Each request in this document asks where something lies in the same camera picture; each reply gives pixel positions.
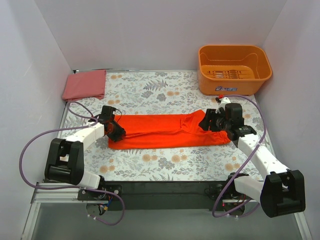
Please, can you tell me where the orange t shirt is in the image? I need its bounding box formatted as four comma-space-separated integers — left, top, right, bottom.
108, 109, 231, 150

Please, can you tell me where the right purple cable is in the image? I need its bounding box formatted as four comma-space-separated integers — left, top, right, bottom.
211, 94, 268, 219

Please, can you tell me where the folded pink t shirt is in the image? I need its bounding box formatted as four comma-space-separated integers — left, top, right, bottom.
62, 69, 106, 102

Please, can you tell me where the orange plastic basket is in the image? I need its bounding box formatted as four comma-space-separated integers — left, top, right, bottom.
197, 45, 273, 96

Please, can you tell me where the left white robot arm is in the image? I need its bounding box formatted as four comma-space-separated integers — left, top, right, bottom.
44, 105, 126, 200

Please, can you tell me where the purple cable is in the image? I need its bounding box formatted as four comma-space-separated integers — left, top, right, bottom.
18, 101, 126, 226
211, 94, 268, 219

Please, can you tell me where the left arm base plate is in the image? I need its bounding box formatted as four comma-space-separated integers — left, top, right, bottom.
77, 184, 123, 202

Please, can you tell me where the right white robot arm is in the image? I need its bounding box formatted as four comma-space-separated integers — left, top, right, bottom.
199, 98, 306, 218

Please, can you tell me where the floral table mat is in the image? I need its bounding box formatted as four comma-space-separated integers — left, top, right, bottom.
58, 71, 262, 181

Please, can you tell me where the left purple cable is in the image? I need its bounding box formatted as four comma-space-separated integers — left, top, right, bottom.
18, 101, 126, 226

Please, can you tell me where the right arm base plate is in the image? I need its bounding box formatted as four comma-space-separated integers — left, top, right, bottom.
204, 184, 251, 203

